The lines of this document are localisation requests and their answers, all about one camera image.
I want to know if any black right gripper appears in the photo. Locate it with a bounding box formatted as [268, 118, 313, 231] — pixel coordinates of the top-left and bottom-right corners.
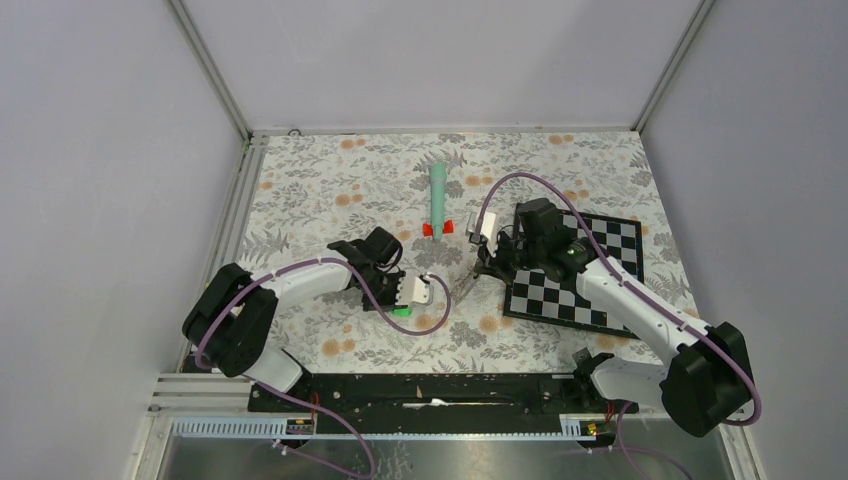
[474, 229, 545, 285]

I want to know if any green key tag with key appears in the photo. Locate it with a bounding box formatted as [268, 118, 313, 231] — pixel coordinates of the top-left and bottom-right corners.
[392, 306, 412, 317]

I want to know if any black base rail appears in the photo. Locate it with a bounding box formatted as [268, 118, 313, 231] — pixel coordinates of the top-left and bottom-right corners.
[248, 373, 639, 435]

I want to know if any black white checkerboard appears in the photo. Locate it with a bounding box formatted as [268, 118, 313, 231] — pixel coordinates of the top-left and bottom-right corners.
[503, 213, 645, 339]

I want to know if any floral patterned table mat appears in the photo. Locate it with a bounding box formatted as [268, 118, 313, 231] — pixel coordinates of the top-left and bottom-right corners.
[239, 131, 696, 373]

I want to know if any silver carabiner keyring with chain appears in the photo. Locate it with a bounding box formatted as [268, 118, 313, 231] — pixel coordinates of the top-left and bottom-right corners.
[451, 262, 480, 303]

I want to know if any teal rolling pin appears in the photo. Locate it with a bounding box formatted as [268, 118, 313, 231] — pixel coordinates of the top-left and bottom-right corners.
[429, 162, 447, 241]

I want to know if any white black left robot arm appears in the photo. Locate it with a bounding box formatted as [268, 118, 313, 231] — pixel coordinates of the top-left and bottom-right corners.
[182, 227, 430, 411]

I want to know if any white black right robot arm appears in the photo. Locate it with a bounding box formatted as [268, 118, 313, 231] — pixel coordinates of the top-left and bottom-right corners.
[475, 198, 757, 437]

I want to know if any white slotted cable duct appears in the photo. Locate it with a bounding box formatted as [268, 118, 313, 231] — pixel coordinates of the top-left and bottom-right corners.
[170, 415, 598, 442]

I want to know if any red rolling pin stand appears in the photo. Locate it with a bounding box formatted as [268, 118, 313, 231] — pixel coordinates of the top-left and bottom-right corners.
[422, 220, 455, 238]

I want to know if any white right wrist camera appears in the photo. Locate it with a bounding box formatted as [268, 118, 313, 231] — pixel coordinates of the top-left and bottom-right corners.
[466, 212, 498, 257]

